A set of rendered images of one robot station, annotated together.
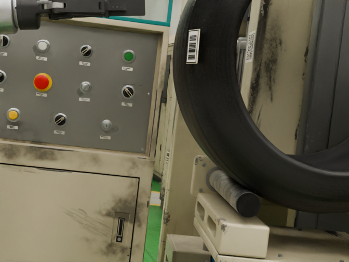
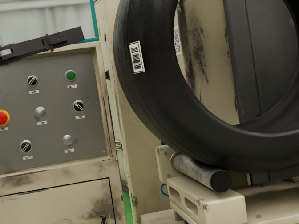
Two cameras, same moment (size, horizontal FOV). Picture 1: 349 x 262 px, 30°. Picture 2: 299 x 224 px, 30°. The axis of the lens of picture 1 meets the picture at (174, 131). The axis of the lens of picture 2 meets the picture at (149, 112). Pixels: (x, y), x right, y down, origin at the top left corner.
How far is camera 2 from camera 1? 0.10 m
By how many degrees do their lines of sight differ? 4
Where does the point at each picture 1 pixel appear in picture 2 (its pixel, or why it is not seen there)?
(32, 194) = (19, 218)
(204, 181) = (170, 167)
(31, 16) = not seen: outside the picture
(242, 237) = (224, 210)
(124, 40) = (62, 62)
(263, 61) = (191, 50)
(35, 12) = not seen: outside the picture
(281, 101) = (215, 80)
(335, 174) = (288, 134)
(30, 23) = not seen: outside the picture
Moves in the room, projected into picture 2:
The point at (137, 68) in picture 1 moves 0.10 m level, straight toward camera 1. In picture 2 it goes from (81, 83) to (82, 82)
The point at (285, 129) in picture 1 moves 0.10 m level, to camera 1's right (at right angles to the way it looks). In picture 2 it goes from (226, 103) to (262, 98)
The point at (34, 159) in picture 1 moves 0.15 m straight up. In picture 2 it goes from (13, 187) to (5, 139)
